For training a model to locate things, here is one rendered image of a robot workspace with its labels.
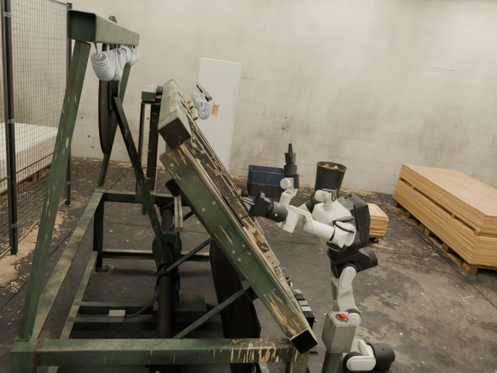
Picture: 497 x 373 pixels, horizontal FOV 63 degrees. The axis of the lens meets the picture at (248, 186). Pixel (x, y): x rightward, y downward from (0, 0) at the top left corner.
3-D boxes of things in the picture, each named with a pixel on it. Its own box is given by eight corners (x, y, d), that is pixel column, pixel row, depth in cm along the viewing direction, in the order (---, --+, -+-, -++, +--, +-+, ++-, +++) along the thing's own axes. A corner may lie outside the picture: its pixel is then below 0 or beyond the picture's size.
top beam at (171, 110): (171, 151, 161) (192, 137, 161) (156, 129, 157) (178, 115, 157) (170, 93, 367) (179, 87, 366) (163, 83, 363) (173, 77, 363)
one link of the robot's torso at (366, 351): (361, 352, 298) (364, 337, 294) (373, 372, 280) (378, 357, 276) (334, 352, 294) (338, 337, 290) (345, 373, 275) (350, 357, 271)
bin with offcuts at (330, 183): (342, 208, 678) (350, 171, 659) (312, 205, 674) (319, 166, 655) (335, 198, 727) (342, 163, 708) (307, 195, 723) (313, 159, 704)
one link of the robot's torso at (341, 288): (352, 311, 283) (348, 252, 268) (363, 328, 267) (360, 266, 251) (331, 316, 281) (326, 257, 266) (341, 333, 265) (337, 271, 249)
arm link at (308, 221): (283, 222, 192) (309, 233, 193) (290, 204, 192) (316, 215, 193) (281, 221, 199) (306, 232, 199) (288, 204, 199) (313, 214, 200)
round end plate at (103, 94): (107, 171, 219) (113, 11, 196) (95, 170, 218) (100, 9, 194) (123, 140, 293) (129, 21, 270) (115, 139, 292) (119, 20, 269)
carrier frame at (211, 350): (285, 465, 229) (312, 342, 205) (15, 485, 199) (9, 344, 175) (230, 269, 433) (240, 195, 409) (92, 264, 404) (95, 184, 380)
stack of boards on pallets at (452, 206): (545, 283, 508) (569, 225, 485) (465, 274, 500) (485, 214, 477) (446, 212, 743) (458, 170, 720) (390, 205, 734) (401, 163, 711)
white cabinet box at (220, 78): (224, 199, 639) (241, 64, 579) (186, 195, 634) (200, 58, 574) (224, 187, 697) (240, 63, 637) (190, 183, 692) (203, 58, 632)
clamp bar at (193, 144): (271, 271, 256) (303, 251, 256) (161, 109, 213) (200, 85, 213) (268, 263, 265) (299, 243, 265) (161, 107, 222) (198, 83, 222)
